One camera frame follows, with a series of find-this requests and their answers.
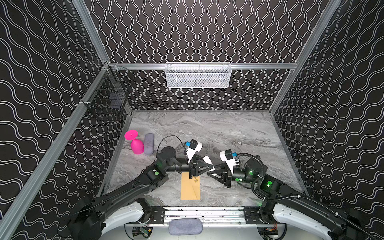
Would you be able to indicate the magenta plastic goblet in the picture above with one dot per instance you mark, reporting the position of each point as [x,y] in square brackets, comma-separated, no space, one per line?
[137,145]

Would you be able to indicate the aluminium left side rail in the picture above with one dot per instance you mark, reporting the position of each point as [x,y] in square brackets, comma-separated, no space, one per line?
[21,204]

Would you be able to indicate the grey fabric pouch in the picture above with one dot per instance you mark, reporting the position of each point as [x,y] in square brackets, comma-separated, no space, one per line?
[183,227]

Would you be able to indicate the brown manila envelope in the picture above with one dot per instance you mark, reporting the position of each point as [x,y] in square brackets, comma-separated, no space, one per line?
[190,188]

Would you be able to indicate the black wire basket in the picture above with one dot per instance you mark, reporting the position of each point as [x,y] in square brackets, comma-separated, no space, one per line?
[108,102]

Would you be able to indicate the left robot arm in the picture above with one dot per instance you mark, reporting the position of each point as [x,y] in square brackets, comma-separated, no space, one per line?
[89,217]

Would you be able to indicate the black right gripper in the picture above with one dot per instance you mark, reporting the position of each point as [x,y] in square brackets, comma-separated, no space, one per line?
[226,175]

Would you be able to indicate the white wire basket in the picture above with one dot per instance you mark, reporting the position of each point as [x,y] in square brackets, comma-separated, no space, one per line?
[198,78]

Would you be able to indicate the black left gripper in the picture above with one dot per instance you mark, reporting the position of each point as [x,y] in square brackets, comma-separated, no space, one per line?
[193,168]

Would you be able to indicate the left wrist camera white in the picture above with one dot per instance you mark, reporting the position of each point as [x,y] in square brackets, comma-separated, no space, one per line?
[192,146]

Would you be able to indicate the aluminium back crossbar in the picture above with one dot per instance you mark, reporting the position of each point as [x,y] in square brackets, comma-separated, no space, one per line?
[234,66]

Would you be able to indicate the aluminium corner post right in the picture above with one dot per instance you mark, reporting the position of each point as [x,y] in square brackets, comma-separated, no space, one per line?
[314,37]

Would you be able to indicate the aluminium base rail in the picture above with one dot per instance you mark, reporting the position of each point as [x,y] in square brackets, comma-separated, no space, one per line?
[232,216]

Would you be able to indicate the white glue stick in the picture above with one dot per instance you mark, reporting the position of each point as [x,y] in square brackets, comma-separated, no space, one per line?
[208,161]

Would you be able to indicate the aluminium corner post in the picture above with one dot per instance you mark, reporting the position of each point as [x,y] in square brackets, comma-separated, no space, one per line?
[91,29]
[314,37]

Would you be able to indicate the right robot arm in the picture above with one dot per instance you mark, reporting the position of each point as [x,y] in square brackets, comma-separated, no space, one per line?
[281,204]

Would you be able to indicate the aluminium corner post left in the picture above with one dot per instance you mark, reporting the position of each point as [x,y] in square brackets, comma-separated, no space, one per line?
[91,29]

